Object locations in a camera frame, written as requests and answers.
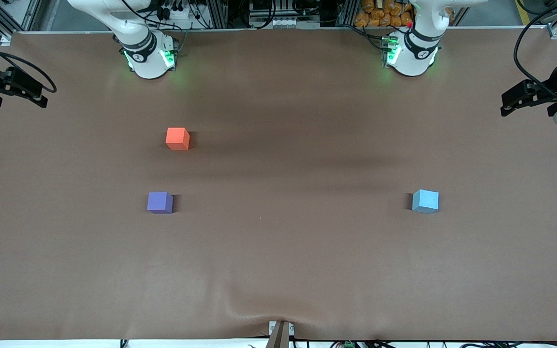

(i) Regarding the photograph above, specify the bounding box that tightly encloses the white terminal block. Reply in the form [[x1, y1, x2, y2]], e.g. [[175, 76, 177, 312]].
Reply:
[[263, 16, 304, 29]]

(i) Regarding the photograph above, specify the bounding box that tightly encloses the light blue foam block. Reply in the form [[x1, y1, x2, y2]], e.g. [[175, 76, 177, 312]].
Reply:
[[412, 189, 440, 215]]

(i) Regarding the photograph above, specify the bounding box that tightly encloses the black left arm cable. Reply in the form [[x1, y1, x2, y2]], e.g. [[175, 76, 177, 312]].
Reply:
[[513, 0, 557, 88]]

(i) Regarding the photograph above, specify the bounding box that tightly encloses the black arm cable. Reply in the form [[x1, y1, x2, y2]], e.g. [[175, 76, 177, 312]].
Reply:
[[0, 33, 58, 94], [513, 0, 557, 88]]

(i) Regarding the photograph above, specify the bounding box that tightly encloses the white power strip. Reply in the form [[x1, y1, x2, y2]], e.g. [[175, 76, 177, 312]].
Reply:
[[159, 0, 193, 21]]

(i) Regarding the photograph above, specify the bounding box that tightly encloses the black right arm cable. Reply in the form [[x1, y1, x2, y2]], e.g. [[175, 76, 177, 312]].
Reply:
[[0, 33, 58, 94]]

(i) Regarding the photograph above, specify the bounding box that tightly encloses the orange foam block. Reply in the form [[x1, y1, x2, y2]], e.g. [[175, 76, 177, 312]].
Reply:
[[165, 127, 191, 151]]

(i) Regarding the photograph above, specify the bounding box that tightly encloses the front camera mount bracket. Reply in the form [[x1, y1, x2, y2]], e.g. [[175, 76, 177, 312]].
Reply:
[[267, 319, 295, 348]]

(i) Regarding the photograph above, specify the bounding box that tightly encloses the bag of orange items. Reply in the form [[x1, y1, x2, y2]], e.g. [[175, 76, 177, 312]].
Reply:
[[354, 0, 415, 28]]

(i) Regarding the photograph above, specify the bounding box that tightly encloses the purple foam block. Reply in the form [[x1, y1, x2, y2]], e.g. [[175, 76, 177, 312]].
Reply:
[[147, 191, 174, 214]]

